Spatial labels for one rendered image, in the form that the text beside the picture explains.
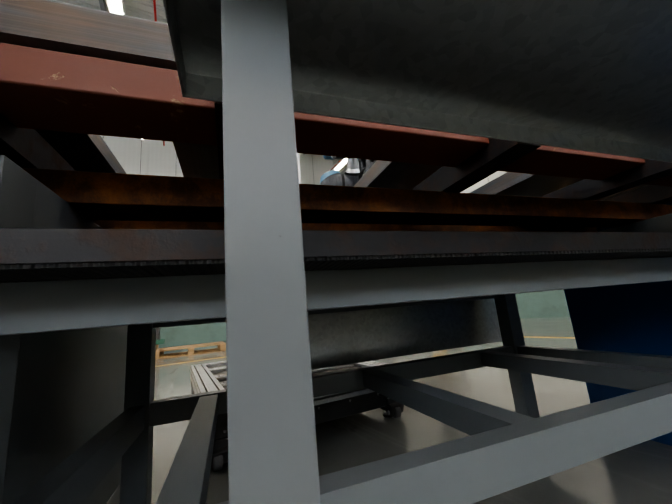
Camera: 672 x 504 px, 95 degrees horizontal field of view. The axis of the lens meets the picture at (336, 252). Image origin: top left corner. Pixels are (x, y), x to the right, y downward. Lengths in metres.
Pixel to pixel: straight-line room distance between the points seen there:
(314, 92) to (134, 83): 0.21
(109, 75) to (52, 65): 0.05
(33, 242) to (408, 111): 0.42
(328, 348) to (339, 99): 0.95
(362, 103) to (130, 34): 0.30
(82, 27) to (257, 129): 0.37
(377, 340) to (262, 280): 1.14
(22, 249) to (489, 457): 0.58
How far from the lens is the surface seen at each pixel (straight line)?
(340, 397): 1.42
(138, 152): 12.12
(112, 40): 0.52
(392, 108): 0.45
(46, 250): 0.36
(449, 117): 0.50
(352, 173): 1.72
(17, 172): 0.49
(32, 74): 0.50
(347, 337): 1.23
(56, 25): 0.54
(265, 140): 0.19
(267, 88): 0.21
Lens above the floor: 0.49
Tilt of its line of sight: 12 degrees up
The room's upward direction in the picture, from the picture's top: 5 degrees counter-clockwise
